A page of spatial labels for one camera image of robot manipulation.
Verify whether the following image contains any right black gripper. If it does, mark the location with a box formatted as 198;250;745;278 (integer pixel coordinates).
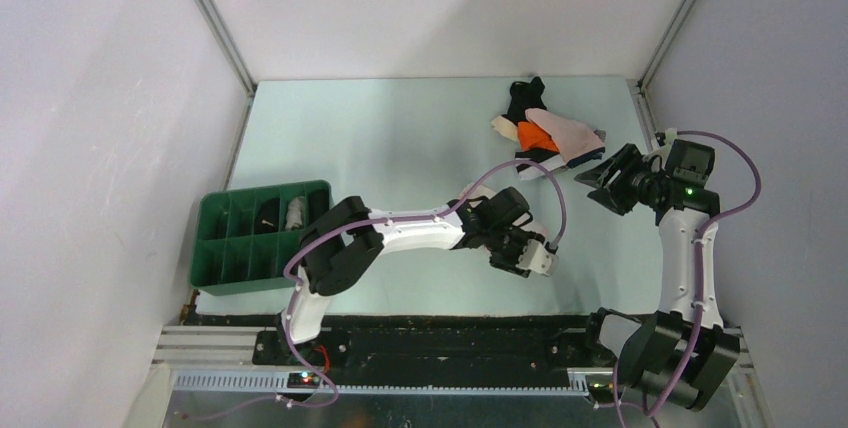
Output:
574;143;669;216

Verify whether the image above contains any white pink-trimmed underwear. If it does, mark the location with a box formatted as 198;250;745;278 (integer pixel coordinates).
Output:
459;183;549;238

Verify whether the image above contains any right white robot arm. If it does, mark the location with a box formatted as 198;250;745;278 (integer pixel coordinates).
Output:
575;139;740;411

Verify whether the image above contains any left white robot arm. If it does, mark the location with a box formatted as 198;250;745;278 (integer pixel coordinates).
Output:
277;188;557;365

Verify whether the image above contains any black white striped underwear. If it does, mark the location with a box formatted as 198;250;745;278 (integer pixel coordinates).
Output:
514;148;604;180

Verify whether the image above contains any light pink underwear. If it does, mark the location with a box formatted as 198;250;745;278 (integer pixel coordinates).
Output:
525;108;606;168

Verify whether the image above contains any orange underwear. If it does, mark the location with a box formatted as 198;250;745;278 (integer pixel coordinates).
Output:
517;121;560;153

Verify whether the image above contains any cream underwear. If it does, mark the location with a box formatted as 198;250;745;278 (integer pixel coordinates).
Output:
490;115;519;143

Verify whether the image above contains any rolled white underwear in tray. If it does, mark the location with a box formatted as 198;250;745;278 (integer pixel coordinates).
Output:
283;196;306;231

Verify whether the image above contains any green divided storage tray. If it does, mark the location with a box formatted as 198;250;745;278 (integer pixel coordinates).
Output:
189;180;332;296

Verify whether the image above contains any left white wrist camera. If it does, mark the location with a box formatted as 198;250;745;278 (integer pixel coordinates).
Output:
517;239;559;277

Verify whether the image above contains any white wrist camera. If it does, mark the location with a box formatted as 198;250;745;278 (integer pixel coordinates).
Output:
654;128;678;150
517;239;559;277

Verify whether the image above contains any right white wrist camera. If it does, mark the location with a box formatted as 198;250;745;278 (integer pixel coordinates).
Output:
654;128;678;150

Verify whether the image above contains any right aluminium frame post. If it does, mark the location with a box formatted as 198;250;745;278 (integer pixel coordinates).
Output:
637;0;699;93

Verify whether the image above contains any aluminium frame post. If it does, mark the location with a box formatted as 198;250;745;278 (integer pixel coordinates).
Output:
165;0;258;99
637;0;699;93

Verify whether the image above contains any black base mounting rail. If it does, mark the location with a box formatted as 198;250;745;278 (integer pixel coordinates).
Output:
252;315;613;389

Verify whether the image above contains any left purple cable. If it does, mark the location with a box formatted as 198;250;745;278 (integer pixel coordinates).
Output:
281;159;568;409

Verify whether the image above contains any left aluminium frame post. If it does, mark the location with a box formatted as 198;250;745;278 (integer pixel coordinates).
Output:
165;0;258;99

